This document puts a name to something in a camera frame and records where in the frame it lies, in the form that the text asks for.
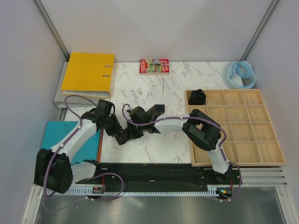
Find brown floral patterned tie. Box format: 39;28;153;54
122;104;165;141

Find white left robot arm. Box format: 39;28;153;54
34;99;122;194

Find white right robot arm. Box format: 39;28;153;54
123;106;232;184

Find orange folder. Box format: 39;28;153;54
97;129;104;162

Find teal folder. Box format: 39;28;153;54
41;121;100;164

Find red illustrated book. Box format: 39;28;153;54
139;59;170;74

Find rolled dark navy tie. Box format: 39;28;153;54
188;89;206;105

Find light blue headphones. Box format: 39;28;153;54
223;61;256;89

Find wooden compartment tray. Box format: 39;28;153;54
185;89;286;167

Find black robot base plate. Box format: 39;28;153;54
76;163;242;193

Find yellow ring binder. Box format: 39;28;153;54
61;51;114;98

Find grey ring binder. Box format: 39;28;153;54
54;62;114;108

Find white slotted cable duct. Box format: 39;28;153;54
43;185;234;196

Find left aluminium frame post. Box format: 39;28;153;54
32;0;70;61

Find aluminium frame post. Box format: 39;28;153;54
32;0;70;61
240;0;281;61

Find right aluminium frame post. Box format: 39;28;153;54
240;0;281;61

